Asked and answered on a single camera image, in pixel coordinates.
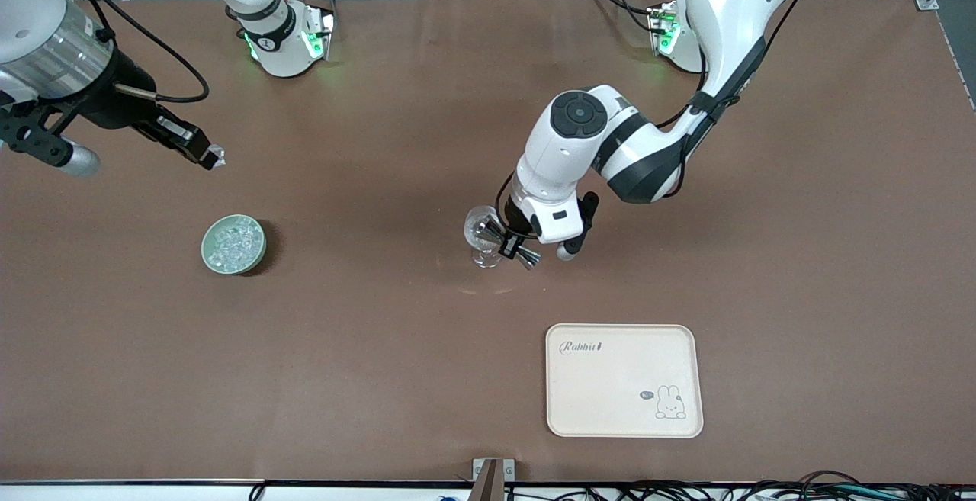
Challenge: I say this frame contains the steel double jigger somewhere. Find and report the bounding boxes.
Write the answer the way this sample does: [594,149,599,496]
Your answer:
[477,215,543,270]

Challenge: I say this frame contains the small metal edge bracket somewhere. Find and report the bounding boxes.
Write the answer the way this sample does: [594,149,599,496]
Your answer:
[472,458,516,484]

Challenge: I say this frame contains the cream rabbit print tray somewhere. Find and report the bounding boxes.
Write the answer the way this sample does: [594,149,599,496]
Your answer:
[545,323,704,439]

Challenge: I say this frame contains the clear stemmed wine glass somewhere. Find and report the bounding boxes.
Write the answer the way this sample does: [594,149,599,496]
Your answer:
[464,206,506,269]

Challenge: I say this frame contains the pile of clear ice cubes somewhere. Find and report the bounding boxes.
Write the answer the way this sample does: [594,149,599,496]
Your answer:
[209,217,262,271]

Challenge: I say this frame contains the green ceramic bowl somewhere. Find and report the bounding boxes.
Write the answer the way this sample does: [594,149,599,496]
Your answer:
[201,214,268,275]

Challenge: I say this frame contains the black base power cable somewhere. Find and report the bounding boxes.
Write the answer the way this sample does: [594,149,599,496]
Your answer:
[585,0,658,33]

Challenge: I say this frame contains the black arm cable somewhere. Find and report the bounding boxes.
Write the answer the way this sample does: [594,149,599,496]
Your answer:
[496,0,809,218]
[69,0,210,104]

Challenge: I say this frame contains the brown camera pole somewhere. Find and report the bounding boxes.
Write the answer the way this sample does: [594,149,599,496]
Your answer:
[470,460,504,501]

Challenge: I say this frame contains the brown table cloth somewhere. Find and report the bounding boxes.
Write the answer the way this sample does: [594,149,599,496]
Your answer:
[0,0,976,484]

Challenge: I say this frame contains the green lit base connector box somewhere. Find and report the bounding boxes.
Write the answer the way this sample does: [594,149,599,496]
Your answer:
[301,5,338,61]
[647,2,681,57]

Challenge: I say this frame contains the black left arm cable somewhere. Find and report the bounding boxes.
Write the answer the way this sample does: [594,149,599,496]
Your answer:
[496,0,809,218]

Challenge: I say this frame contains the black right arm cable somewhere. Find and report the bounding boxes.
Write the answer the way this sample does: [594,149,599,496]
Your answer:
[69,0,210,104]

